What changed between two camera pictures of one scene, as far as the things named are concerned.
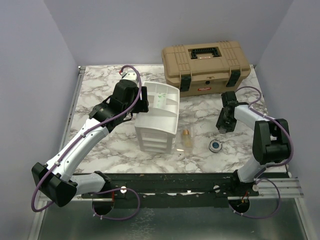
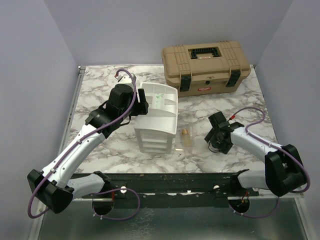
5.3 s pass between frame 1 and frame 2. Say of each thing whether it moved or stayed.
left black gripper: stayed
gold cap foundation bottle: stayed
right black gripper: moved
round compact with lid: stayed
